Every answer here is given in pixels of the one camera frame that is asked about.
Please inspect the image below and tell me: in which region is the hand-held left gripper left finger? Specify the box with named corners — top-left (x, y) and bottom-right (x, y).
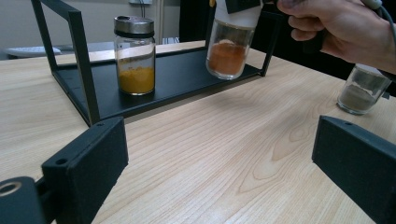
top-left (41, 116), bottom-right (130, 224)

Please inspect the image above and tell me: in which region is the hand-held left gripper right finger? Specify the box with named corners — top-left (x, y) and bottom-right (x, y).
top-left (311, 115), bottom-right (396, 224)

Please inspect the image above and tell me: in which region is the white-lid jar of orange spice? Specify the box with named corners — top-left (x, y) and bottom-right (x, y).
top-left (205, 0), bottom-right (264, 81)

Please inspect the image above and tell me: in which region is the black two-tier metal rack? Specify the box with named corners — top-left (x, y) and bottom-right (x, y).
top-left (31, 0), bottom-right (283, 127)

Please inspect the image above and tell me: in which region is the silver-lid jar of yellow spice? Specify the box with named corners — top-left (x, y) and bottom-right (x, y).
top-left (113, 15), bottom-right (156, 96)

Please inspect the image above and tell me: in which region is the white-lid jar of grey spice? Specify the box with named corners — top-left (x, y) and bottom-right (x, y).
top-left (336, 63), bottom-right (392, 116)

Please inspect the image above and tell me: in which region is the flat white object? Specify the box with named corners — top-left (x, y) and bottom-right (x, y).
top-left (4, 46), bottom-right (63, 60)

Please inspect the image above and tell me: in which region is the grey cable of right gripper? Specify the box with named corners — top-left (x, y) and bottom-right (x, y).
top-left (360, 0), bottom-right (396, 50)

